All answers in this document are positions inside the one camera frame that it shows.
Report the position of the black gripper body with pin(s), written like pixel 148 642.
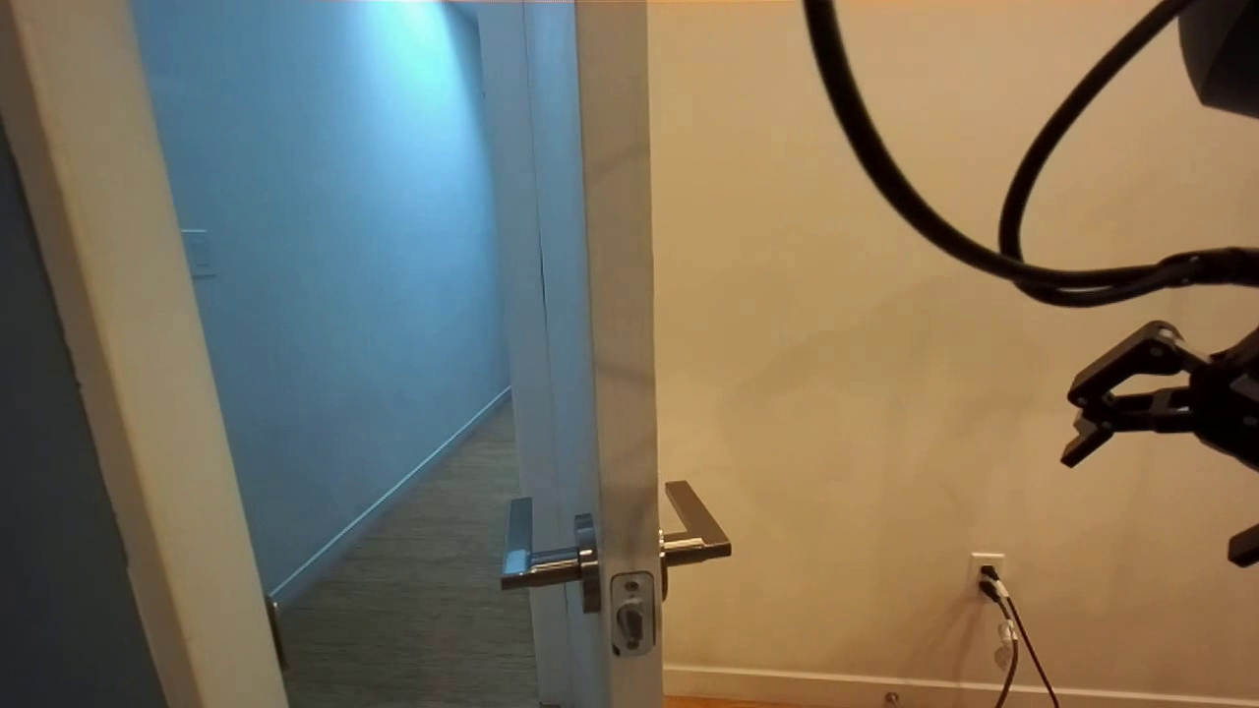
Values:
pixel 1232 394

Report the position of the white door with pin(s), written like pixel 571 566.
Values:
pixel 617 262

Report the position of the silver door latch plate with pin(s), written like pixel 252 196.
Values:
pixel 632 616

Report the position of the white baseboard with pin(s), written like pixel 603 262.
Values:
pixel 840 680

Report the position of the hallway baseboard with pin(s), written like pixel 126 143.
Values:
pixel 394 491

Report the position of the white wall outlet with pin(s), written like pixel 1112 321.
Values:
pixel 988 566

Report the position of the hallway light switch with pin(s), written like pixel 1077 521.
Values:
pixel 197 251

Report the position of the white door frame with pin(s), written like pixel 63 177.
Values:
pixel 105 394

